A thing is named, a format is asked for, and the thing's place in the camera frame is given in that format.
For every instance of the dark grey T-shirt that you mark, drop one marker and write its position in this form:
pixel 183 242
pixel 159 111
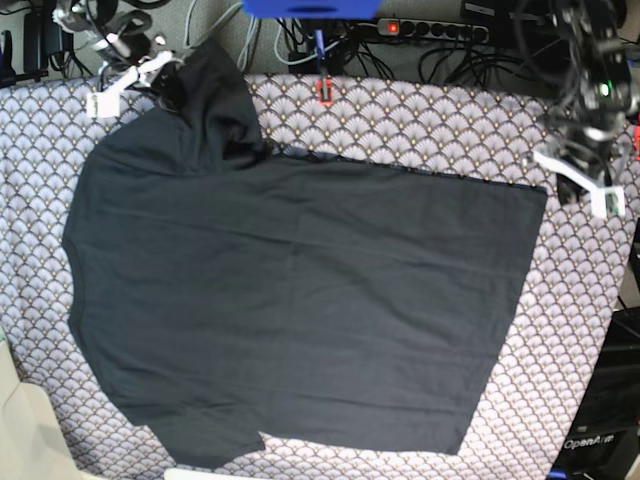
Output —
pixel 223 290

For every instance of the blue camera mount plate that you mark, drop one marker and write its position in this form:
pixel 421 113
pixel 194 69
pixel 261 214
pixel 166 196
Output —
pixel 312 9

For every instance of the fan-patterned tablecloth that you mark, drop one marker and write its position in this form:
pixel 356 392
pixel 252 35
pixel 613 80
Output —
pixel 550 351

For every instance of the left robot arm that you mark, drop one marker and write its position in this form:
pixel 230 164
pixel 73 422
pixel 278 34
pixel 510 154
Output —
pixel 597 95

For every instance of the red clamp right edge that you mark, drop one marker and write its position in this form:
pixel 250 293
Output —
pixel 636 140

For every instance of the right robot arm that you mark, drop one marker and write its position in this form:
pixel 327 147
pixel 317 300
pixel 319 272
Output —
pixel 87 16

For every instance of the black OpenArm box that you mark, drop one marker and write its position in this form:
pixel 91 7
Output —
pixel 603 440

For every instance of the cream plastic bin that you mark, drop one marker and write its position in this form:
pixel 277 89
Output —
pixel 32 444

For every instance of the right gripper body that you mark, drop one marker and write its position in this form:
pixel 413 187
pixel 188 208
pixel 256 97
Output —
pixel 125 44

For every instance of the black power strip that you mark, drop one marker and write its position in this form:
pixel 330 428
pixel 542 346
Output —
pixel 430 30

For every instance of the red and black clamp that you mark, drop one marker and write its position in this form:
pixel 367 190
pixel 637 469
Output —
pixel 324 88

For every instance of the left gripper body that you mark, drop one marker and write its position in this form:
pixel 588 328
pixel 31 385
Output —
pixel 587 140

